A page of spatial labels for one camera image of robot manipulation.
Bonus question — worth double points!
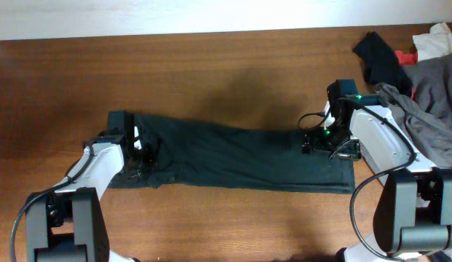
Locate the black Nike t-shirt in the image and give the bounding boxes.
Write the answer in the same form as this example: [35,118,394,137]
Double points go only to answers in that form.
[110,114,354,194]

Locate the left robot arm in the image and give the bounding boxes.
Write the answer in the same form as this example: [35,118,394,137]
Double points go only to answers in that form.
[22,132,156,262]

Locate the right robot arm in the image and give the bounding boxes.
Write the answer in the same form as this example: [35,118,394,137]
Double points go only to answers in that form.
[302,95,452,261]

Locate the black garment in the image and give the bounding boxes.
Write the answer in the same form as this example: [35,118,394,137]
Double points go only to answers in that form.
[352,31,413,97]

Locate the grey garment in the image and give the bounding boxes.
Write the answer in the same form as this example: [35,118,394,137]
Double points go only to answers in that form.
[374,53,452,169]

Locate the red garment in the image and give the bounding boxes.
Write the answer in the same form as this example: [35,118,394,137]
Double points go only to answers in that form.
[394,49,419,101]

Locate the white garment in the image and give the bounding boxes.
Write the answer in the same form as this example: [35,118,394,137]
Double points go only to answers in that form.
[412,23,452,62]

